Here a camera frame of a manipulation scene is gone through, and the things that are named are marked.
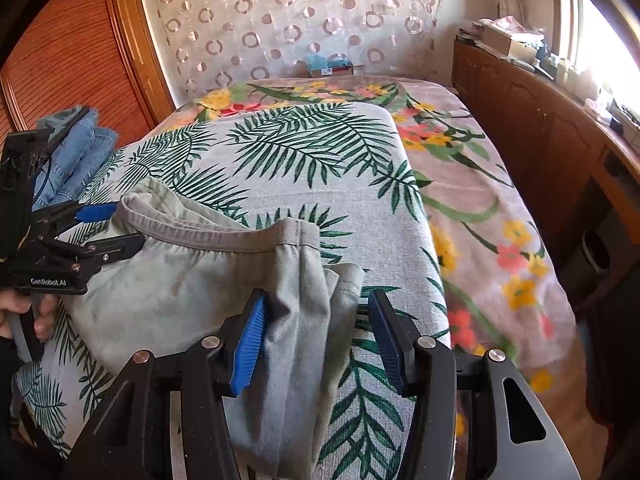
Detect grey-green pants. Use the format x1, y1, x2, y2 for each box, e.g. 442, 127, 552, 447
64, 178, 364, 479

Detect left hand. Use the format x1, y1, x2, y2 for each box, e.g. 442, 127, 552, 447
0, 288, 61, 344

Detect folded blue jeans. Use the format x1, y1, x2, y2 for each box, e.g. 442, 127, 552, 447
32, 108, 118, 210

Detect folded grey-blue pants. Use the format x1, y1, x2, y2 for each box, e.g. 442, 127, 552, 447
36, 105, 89, 136

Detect floral blanket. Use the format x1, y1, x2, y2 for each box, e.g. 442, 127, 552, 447
162, 76, 576, 394

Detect wooden wardrobe door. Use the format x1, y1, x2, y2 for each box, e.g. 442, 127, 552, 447
1, 0, 175, 146

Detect palm leaf bed cover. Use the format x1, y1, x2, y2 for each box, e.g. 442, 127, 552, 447
15, 103, 449, 479

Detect circle pattern curtain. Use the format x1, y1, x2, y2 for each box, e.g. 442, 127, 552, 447
142, 0, 442, 103

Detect wooden sideboard cabinet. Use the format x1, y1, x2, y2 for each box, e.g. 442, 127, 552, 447
451, 38, 639, 309

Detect blue tissue box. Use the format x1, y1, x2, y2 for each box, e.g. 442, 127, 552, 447
306, 54, 354, 78

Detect cardboard box on cabinet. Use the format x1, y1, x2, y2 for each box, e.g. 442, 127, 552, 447
483, 25, 537, 64

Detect window with wooden frame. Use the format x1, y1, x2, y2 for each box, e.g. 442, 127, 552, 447
555, 0, 639, 114

